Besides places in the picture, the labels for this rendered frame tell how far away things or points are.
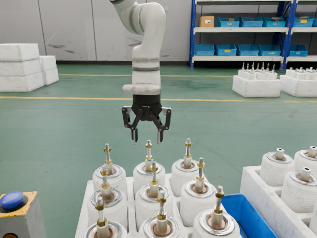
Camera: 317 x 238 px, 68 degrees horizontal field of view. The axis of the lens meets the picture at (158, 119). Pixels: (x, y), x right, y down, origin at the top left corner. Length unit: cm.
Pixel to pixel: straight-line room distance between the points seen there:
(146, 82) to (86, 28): 538
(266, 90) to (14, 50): 283
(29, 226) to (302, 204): 66
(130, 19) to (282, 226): 67
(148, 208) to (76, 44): 560
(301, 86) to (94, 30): 441
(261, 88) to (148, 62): 227
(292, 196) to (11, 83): 306
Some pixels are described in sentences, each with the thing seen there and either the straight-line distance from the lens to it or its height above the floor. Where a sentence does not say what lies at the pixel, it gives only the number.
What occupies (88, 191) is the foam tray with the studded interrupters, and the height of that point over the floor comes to 18.
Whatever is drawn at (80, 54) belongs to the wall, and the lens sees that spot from 601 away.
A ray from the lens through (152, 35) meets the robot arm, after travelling 58.
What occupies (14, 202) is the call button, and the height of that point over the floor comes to 33.
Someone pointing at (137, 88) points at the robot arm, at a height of 51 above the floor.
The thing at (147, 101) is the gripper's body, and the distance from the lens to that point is 60.
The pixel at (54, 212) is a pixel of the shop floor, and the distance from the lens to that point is 103.
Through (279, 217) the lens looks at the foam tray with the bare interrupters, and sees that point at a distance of 78.
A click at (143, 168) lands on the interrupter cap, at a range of 72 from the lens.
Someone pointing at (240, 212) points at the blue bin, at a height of 5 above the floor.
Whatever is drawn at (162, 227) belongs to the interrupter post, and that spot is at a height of 27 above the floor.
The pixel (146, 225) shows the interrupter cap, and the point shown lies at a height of 25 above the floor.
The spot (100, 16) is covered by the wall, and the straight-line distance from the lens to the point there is 585.
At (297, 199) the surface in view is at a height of 21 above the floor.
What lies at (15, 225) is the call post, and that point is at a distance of 55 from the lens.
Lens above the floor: 62
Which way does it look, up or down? 19 degrees down
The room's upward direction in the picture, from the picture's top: straight up
